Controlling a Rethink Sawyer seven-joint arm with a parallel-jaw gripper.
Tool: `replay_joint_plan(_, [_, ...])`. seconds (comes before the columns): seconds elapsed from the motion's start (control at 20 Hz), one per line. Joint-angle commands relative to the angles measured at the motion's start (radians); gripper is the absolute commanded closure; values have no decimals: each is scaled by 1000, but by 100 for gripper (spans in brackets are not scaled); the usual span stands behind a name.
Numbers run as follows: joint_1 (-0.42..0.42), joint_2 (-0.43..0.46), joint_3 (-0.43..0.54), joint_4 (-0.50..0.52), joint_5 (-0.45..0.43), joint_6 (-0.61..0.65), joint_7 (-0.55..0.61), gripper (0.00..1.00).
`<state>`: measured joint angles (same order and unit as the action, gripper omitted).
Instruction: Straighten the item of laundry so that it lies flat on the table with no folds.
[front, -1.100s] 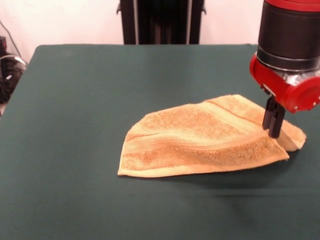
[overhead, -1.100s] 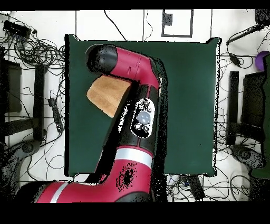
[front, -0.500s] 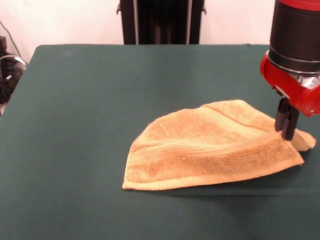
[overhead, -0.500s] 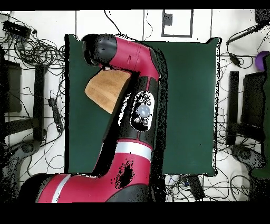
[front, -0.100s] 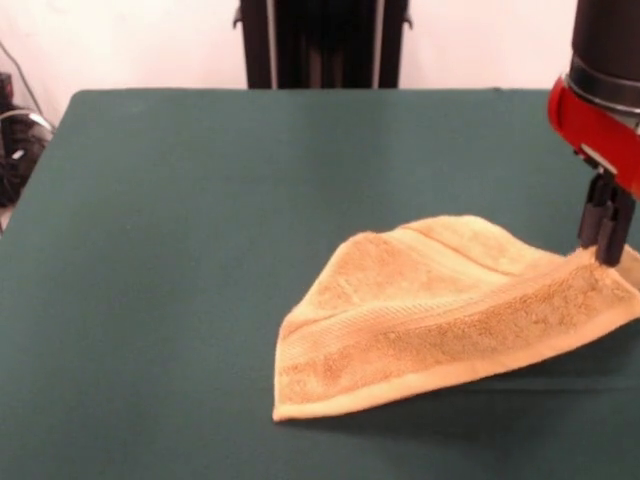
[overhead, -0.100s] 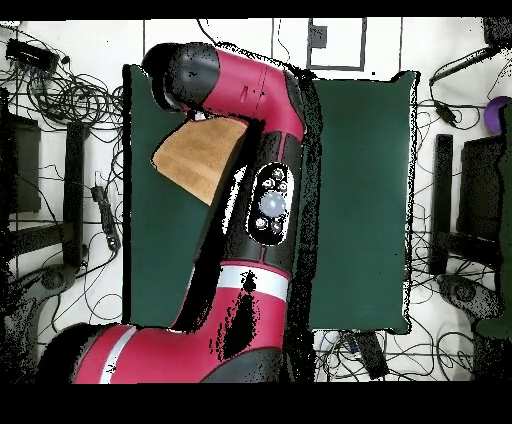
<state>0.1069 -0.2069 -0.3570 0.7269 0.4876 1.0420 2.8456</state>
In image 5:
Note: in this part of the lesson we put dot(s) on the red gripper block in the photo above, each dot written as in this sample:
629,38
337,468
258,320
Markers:
595,135

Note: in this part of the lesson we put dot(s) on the tan terry towel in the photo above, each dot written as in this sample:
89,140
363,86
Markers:
425,325

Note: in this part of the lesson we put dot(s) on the dark green table cloth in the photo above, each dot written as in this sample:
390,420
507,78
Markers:
150,250

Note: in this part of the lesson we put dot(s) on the black equipment pile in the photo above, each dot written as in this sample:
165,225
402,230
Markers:
15,150

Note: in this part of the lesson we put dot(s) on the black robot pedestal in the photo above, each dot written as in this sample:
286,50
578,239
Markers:
325,45

